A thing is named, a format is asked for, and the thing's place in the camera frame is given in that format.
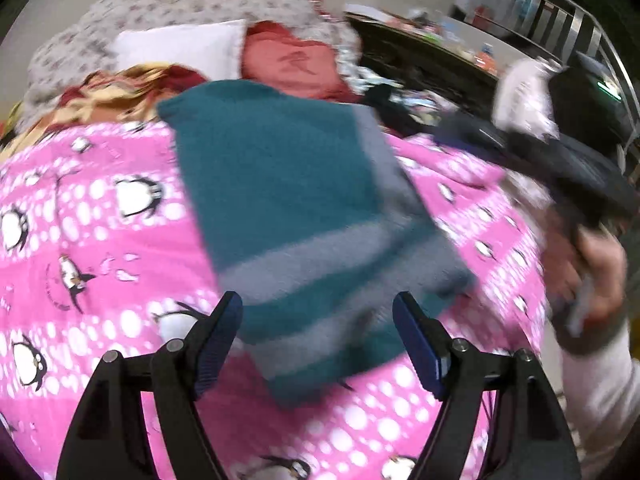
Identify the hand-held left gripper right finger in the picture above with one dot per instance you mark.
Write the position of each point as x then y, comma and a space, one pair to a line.
417, 345

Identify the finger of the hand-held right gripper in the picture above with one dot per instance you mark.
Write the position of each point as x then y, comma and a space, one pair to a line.
470, 135

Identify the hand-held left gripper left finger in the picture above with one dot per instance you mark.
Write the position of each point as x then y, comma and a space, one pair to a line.
220, 347

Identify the teal grey-striped towel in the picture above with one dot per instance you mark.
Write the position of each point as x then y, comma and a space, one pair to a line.
300, 200

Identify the person's right forearm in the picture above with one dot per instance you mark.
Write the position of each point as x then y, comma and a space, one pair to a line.
605, 400

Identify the person's right hand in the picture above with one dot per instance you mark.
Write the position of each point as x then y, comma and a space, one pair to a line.
600, 280

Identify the orange bottle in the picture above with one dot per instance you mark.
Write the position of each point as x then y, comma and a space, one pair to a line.
487, 55

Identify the dark wooden headboard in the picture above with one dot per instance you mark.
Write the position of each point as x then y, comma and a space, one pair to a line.
425, 65

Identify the colourful patterned cloth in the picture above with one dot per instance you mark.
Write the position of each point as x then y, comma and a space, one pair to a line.
400, 87

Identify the black garment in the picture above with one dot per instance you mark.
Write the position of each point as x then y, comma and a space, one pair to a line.
390, 102

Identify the metal railing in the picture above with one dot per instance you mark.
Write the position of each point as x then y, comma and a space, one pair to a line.
555, 15

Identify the pink penguin print blanket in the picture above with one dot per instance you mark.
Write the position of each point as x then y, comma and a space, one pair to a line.
100, 240

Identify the red heart-shaped cushion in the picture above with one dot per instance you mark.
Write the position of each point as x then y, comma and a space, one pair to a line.
290, 67

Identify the yellow and red patterned blanket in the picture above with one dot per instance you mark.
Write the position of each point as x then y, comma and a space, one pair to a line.
120, 90

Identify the white pillow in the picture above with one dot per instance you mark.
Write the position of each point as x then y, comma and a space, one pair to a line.
175, 47

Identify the floral grey pillows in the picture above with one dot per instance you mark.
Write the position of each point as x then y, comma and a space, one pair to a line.
175, 10

